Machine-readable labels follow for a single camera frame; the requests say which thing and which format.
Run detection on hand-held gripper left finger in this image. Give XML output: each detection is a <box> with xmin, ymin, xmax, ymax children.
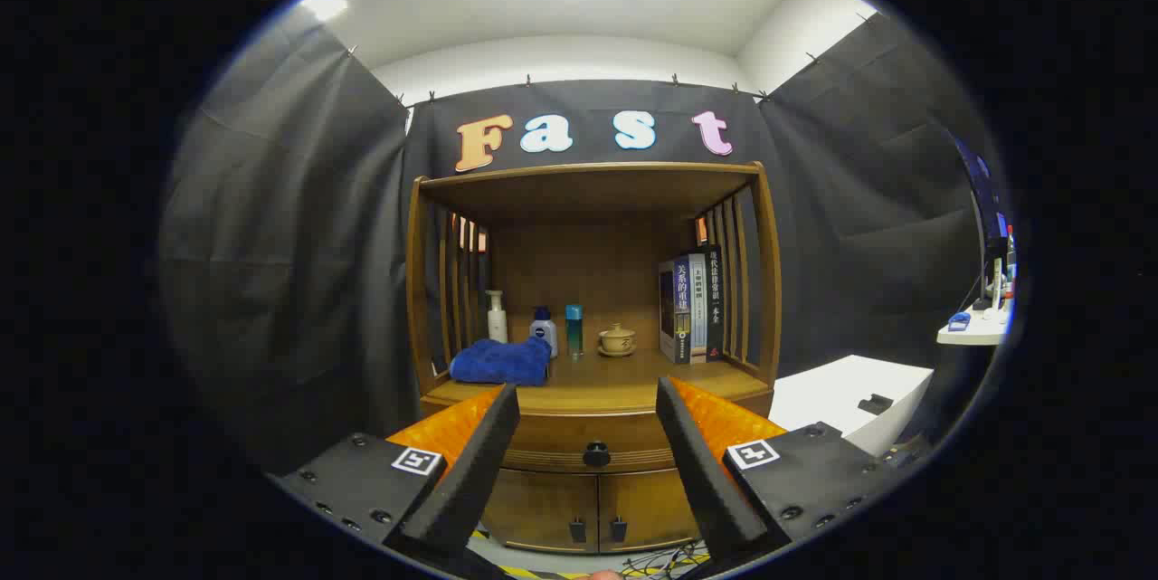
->
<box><xmin>267</xmin><ymin>383</ymin><xmax>521</xmax><ymax>576</ymax></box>

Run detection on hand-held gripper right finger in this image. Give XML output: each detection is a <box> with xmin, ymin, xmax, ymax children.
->
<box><xmin>655</xmin><ymin>376</ymin><xmax>906</xmax><ymax>576</ymax></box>

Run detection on wooden drawer with black knob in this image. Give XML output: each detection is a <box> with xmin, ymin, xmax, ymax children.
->
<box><xmin>422</xmin><ymin>395</ymin><xmax>775</xmax><ymax>475</ymax></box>

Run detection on wooden cabinet door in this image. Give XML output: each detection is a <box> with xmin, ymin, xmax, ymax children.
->
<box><xmin>479</xmin><ymin>469</ymin><xmax>600</xmax><ymax>554</ymax></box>
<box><xmin>597</xmin><ymin>469</ymin><xmax>702</xmax><ymax>554</ymax></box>

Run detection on wooden countertop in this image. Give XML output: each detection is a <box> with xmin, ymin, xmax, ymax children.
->
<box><xmin>425</xmin><ymin>347</ymin><xmax>770</xmax><ymax>414</ymax></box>

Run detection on white drawer cabinet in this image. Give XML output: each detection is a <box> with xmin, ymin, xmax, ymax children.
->
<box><xmin>769</xmin><ymin>355</ymin><xmax>935</xmax><ymax>459</ymax></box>

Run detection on brown wooden cabinet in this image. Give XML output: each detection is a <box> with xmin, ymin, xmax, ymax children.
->
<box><xmin>405</xmin><ymin>161</ymin><xmax>783</xmax><ymax>556</ymax></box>

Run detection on blue towel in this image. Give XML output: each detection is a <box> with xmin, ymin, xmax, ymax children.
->
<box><xmin>450</xmin><ymin>338</ymin><xmax>553</xmax><ymax>386</ymax></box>

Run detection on beige lidded teacup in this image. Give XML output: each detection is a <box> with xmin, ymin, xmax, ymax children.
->
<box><xmin>597</xmin><ymin>322</ymin><xmax>638</xmax><ymax>357</ymax></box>

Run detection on white bottle with blue cap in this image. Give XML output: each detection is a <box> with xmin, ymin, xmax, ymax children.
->
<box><xmin>529</xmin><ymin>306</ymin><xmax>559</xmax><ymax>358</ymax></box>

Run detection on book with pale spine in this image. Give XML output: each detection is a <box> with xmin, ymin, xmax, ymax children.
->
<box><xmin>689</xmin><ymin>252</ymin><xmax>708</xmax><ymax>364</ymax></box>

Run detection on book with blue spine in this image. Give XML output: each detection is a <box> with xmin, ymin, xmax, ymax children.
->
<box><xmin>658</xmin><ymin>256</ymin><xmax>694</xmax><ymax>365</ymax></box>

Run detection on white desk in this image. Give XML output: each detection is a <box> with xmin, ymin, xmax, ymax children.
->
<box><xmin>936</xmin><ymin>300</ymin><xmax>1014</xmax><ymax>347</ymax></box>

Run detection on floor cables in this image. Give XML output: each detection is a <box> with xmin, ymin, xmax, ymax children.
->
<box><xmin>624</xmin><ymin>542</ymin><xmax>711</xmax><ymax>579</ymax></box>

